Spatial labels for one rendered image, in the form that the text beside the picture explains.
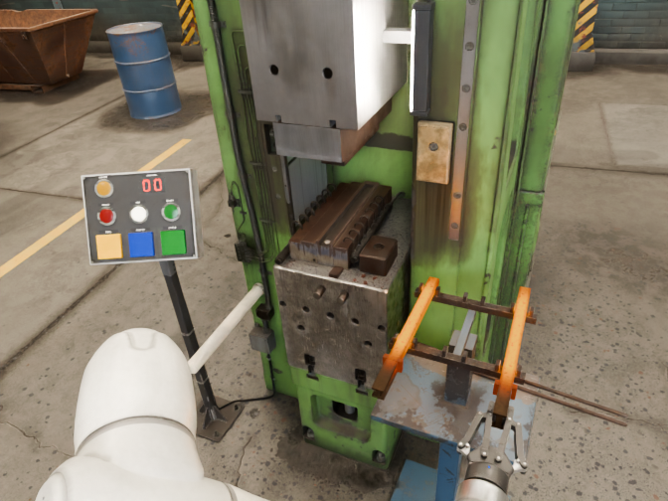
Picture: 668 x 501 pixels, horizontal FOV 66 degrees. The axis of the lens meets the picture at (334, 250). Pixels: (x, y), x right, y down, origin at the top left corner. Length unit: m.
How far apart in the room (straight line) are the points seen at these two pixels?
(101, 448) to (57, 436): 2.05
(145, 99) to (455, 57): 4.96
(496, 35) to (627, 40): 6.08
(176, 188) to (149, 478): 1.18
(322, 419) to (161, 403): 1.54
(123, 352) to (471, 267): 1.15
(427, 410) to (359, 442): 0.68
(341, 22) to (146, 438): 0.98
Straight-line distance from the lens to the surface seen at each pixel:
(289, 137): 1.43
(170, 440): 0.62
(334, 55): 1.30
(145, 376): 0.67
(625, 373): 2.74
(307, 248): 1.59
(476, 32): 1.34
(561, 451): 2.36
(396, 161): 1.89
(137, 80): 6.01
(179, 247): 1.66
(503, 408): 1.13
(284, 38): 1.35
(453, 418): 1.46
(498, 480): 1.02
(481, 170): 1.45
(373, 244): 1.57
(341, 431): 2.11
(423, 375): 1.54
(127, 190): 1.72
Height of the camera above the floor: 1.85
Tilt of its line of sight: 34 degrees down
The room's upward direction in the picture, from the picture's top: 4 degrees counter-clockwise
